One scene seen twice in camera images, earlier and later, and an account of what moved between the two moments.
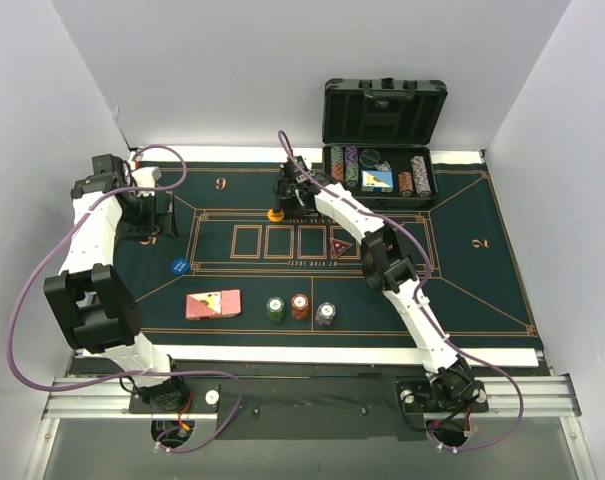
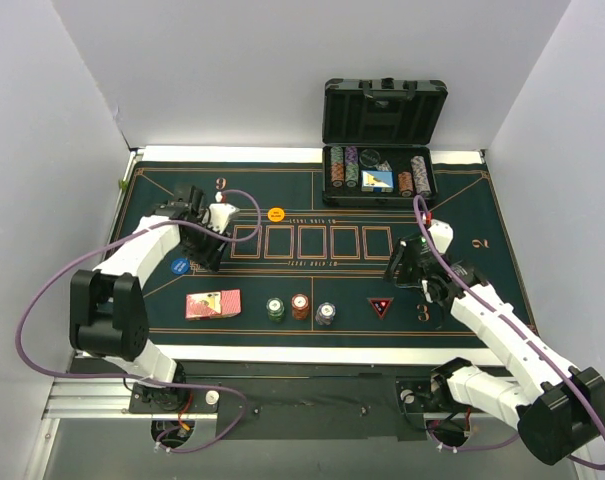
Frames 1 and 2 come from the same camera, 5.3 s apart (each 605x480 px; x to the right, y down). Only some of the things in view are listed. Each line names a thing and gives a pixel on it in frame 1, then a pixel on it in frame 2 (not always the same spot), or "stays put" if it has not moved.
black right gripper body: (283, 193) -> (402, 261)
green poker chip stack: (276, 309) stays put
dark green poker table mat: (242, 270) stays put
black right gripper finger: (279, 195) -> (395, 260)
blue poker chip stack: (325, 313) stays put
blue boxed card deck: (377, 181) stays put
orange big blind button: (275, 216) stays put
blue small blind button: (180, 266) stays put
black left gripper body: (163, 214) -> (208, 245)
